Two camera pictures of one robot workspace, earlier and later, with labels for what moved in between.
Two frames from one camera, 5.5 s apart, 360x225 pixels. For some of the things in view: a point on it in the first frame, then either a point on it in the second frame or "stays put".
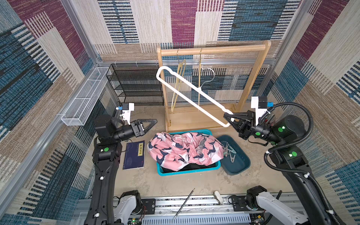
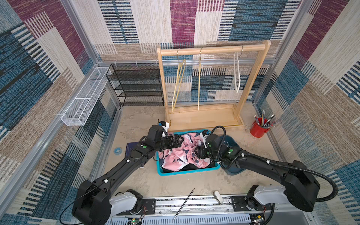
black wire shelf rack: [139, 83] stays put
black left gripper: [138, 124] -> [177, 144]
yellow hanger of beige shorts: [182, 66] stays put
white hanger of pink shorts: [198, 88] -> [237, 86]
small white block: [218, 197] stays put
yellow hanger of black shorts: [199, 76] stays put
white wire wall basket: [76, 114] stays put
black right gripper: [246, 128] -> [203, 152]
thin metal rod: [176, 214] stays put
